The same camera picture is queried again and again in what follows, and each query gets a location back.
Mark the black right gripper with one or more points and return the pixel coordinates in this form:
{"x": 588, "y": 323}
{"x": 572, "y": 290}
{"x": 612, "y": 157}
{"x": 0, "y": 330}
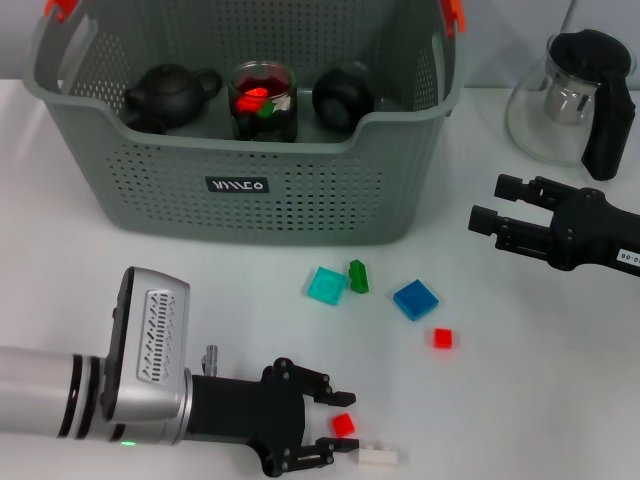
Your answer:
{"x": 585, "y": 230}

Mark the small red square brick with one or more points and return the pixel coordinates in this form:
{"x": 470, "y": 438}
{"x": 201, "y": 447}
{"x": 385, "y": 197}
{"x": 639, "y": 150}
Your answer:
{"x": 344, "y": 424}
{"x": 443, "y": 338}

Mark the blue square plate brick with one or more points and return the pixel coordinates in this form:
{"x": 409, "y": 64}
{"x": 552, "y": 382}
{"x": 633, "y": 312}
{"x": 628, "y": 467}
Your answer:
{"x": 416, "y": 300}

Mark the green stepped brick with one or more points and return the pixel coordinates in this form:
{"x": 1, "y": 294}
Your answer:
{"x": 359, "y": 277}

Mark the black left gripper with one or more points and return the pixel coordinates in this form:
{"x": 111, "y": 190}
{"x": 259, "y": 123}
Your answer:
{"x": 240, "y": 410}

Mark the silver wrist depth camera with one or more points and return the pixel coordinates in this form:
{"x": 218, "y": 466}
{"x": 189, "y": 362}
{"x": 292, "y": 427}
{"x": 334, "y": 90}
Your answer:
{"x": 155, "y": 340}

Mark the orange-red rectangular brick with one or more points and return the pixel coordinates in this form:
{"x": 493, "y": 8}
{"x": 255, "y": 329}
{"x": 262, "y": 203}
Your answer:
{"x": 250, "y": 100}

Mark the white long brick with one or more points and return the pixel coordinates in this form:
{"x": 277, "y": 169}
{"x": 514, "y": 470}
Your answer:
{"x": 380, "y": 456}

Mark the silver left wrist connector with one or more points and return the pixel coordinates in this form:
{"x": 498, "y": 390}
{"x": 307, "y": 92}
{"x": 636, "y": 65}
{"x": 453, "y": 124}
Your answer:
{"x": 212, "y": 360}

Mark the black clay teapot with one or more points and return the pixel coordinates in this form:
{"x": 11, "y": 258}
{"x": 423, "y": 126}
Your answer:
{"x": 170, "y": 95}

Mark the green rectangular brick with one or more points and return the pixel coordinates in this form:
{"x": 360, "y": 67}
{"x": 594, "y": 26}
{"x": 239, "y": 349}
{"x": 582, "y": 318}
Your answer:
{"x": 266, "y": 110}

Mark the grey perforated storage bin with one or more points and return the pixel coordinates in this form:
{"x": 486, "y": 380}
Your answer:
{"x": 300, "y": 200}

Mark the dark red curved brick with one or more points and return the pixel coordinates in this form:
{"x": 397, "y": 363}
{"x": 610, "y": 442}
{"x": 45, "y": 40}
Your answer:
{"x": 265, "y": 80}

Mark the teal square plate brick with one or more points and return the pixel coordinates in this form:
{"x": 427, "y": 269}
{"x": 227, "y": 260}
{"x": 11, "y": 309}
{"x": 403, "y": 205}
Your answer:
{"x": 326, "y": 286}

